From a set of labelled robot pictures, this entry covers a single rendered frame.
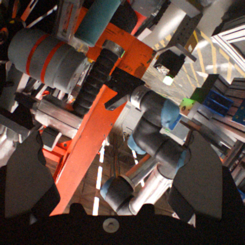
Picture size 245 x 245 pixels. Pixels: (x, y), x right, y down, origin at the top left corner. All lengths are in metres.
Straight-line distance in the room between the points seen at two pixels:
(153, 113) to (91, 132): 0.61
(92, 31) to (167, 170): 0.51
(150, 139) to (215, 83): 0.49
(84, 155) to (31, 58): 0.77
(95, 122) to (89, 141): 0.14
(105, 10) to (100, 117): 0.61
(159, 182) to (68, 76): 0.41
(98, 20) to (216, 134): 0.78
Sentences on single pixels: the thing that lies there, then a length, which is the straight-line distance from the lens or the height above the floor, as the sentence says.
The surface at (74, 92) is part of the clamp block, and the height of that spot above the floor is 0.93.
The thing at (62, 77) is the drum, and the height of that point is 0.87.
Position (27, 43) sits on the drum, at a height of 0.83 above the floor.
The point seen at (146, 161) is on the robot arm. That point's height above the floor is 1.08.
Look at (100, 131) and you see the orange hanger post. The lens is 0.97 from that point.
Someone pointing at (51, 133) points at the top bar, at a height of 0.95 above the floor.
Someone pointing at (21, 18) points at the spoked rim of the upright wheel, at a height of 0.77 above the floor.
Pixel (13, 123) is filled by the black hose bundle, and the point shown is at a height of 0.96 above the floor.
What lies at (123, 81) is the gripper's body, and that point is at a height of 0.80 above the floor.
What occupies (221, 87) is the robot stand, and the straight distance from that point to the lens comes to 0.83.
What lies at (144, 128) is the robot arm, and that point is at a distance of 0.44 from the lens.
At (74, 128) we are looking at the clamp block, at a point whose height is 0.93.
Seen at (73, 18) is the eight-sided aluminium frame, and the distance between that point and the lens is 0.66.
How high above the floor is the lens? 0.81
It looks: 12 degrees up
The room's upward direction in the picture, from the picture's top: 149 degrees counter-clockwise
